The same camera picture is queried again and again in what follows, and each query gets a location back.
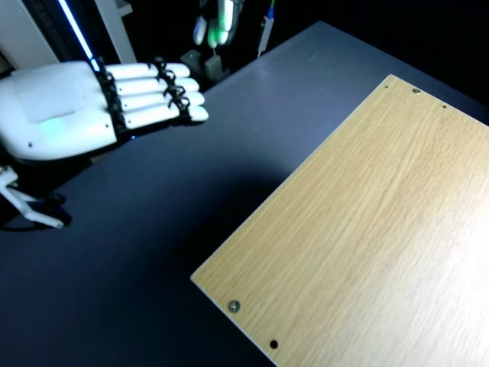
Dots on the white frame panel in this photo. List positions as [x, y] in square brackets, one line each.
[23, 30]

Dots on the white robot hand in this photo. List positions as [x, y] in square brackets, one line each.
[225, 15]
[57, 111]

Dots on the metal screw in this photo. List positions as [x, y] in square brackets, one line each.
[234, 306]
[416, 91]

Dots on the dark grey block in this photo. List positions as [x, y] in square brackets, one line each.
[191, 63]

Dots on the white frame post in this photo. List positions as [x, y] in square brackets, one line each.
[114, 26]

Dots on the glowing light strip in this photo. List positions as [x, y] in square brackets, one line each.
[76, 28]

